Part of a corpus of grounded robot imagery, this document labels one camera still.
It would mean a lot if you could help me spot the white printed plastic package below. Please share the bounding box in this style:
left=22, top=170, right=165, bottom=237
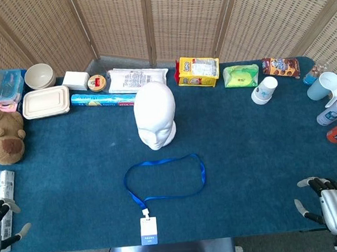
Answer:
left=106, top=63, right=171, bottom=96

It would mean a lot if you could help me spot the blue lanyard with badge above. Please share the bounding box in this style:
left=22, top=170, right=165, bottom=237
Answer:
left=121, top=152, right=212, bottom=247

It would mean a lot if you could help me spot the blue plastic wrap box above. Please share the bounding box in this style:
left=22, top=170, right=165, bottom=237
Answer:
left=70, top=88, right=138, bottom=112

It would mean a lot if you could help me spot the white cardboard box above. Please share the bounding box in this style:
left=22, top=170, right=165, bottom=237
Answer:
left=61, top=69, right=92, bottom=93

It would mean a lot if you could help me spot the white paper cup stack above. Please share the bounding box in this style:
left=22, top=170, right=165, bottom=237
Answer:
left=249, top=75, right=281, bottom=107

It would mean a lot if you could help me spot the brown cookie pack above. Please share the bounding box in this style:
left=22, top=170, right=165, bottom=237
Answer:
left=261, top=55, right=302, bottom=82

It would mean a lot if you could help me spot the pink flat box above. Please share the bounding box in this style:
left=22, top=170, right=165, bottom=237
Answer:
left=0, top=99, right=20, bottom=114

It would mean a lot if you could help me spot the blue carpet table cover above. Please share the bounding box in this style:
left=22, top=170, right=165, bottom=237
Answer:
left=0, top=53, right=337, bottom=252

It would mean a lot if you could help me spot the beige lidded takeaway container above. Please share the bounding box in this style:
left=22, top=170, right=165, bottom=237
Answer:
left=20, top=84, right=72, bottom=120

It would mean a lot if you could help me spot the white blue drink bottle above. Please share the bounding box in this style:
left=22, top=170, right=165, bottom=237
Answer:
left=315, top=99, right=337, bottom=127

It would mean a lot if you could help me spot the wicker folding screen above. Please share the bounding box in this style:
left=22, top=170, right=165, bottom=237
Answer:
left=0, top=0, right=337, bottom=206

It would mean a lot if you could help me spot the round tin with red label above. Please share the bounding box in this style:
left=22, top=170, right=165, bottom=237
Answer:
left=86, top=73, right=108, bottom=93

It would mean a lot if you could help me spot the white foam mannequin head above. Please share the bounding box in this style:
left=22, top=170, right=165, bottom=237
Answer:
left=131, top=80, right=179, bottom=152

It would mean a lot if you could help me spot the beige bowl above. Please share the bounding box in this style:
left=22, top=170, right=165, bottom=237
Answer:
left=44, top=71, right=58, bottom=89
left=23, top=62, right=56, bottom=91

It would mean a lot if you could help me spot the yellow cracker pack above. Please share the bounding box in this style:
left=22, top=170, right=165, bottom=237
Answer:
left=171, top=53, right=222, bottom=90

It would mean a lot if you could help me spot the clear bottle with blue label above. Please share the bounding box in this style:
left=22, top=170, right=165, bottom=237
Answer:
left=301, top=60, right=332, bottom=87

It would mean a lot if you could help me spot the green wet wipes pack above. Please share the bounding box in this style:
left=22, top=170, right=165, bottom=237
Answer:
left=221, top=63, right=261, bottom=89

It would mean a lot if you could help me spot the brown plush animal toy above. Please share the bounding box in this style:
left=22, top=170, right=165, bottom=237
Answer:
left=0, top=107, right=29, bottom=166

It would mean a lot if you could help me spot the light blue handled mug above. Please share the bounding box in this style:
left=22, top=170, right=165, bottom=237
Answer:
left=305, top=70, right=337, bottom=110

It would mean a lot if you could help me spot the blue-lid clear lunch box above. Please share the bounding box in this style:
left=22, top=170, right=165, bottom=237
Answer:
left=0, top=68, right=27, bottom=103

